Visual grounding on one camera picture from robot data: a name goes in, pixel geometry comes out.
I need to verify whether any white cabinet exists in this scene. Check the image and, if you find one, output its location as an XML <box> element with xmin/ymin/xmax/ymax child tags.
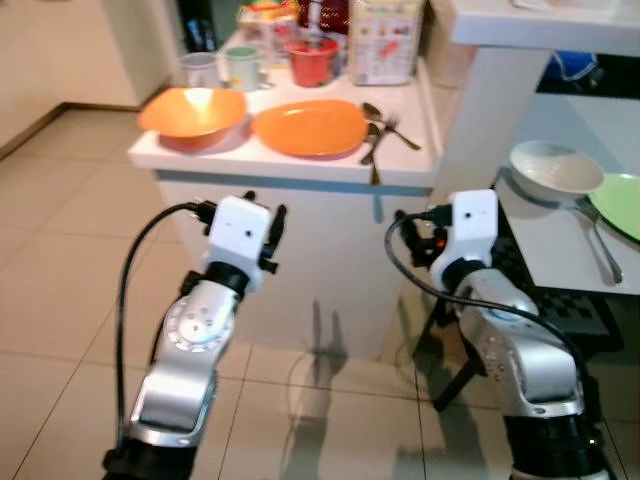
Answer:
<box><xmin>127</xmin><ymin>30</ymin><xmax>443</xmax><ymax>363</ymax></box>

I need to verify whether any orange plate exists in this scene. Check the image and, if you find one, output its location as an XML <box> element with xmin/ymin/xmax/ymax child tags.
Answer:
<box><xmin>252</xmin><ymin>99</ymin><xmax>370</xmax><ymax>160</ymax></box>

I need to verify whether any orange bowl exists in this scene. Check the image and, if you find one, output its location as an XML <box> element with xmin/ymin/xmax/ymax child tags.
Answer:
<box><xmin>137</xmin><ymin>87</ymin><xmax>249</xmax><ymax>153</ymax></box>

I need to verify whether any pale green mug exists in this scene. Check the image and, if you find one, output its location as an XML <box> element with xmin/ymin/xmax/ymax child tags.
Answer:
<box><xmin>222</xmin><ymin>45</ymin><xmax>267</xmax><ymax>92</ymax></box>

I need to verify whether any metal fork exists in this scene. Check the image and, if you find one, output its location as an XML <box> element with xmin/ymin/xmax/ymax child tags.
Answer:
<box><xmin>360</xmin><ymin>116</ymin><xmax>399</xmax><ymax>167</ymax></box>

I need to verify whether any grey table with black legs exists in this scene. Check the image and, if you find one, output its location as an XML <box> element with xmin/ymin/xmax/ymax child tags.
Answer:
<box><xmin>415</xmin><ymin>165</ymin><xmax>640</xmax><ymax>413</ymax></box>

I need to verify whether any grey mug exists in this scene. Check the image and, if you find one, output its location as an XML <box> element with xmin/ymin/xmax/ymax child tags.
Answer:
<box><xmin>179</xmin><ymin>52</ymin><xmax>222</xmax><ymax>90</ymax></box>

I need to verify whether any white ceramic bowl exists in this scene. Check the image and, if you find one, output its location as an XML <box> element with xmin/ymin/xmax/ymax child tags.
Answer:
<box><xmin>509</xmin><ymin>141</ymin><xmax>606</xmax><ymax>205</ymax></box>

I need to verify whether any red cup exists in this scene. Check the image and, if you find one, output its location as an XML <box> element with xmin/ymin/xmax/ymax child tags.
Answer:
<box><xmin>284</xmin><ymin>37</ymin><xmax>340</xmax><ymax>89</ymax></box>

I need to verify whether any white counter with pillar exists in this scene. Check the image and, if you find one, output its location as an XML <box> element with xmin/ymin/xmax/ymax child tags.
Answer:
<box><xmin>425</xmin><ymin>0</ymin><xmax>640</xmax><ymax>201</ymax></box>

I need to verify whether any black checkered board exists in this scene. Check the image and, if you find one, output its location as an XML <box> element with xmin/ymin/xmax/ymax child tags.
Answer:
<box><xmin>500</xmin><ymin>215</ymin><xmax>626</xmax><ymax>356</ymax></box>

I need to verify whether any long metal spoon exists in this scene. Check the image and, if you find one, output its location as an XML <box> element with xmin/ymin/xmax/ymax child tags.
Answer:
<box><xmin>573</xmin><ymin>198</ymin><xmax>624</xmax><ymax>285</ymax></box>

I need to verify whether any colourful snack package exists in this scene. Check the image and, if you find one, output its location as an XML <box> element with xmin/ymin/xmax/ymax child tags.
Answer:
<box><xmin>238</xmin><ymin>0</ymin><xmax>303</xmax><ymax>63</ymax></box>

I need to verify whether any green plate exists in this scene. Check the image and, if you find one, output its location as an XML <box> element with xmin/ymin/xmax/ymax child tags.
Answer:
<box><xmin>587</xmin><ymin>173</ymin><xmax>640</xmax><ymax>242</ymax></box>

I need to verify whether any dark red package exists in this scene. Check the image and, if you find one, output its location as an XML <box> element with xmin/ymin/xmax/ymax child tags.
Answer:
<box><xmin>298</xmin><ymin>0</ymin><xmax>351</xmax><ymax>39</ymax></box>

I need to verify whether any printed white carton box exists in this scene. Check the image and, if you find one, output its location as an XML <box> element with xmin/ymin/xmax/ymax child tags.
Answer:
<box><xmin>347</xmin><ymin>0</ymin><xmax>428</xmax><ymax>87</ymax></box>

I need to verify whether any blue bag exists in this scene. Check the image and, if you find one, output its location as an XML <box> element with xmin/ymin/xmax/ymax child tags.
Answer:
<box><xmin>545</xmin><ymin>50</ymin><xmax>603</xmax><ymax>93</ymax></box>

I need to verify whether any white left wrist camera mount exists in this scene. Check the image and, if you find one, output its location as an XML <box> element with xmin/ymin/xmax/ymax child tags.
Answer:
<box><xmin>205</xmin><ymin>196</ymin><xmax>277</xmax><ymax>277</ymax></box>

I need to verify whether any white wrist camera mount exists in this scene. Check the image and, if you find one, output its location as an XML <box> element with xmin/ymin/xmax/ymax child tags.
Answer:
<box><xmin>440</xmin><ymin>190</ymin><xmax>500</xmax><ymax>293</ymax></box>
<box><xmin>205</xmin><ymin>196</ymin><xmax>277</xmax><ymax>277</ymax></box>

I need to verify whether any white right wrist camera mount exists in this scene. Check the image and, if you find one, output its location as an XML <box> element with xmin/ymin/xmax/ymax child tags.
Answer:
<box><xmin>440</xmin><ymin>190</ymin><xmax>500</xmax><ymax>293</ymax></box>

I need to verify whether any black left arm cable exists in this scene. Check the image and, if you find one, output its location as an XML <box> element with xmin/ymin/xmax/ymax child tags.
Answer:
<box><xmin>113</xmin><ymin>200</ymin><xmax>219</xmax><ymax>456</ymax></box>

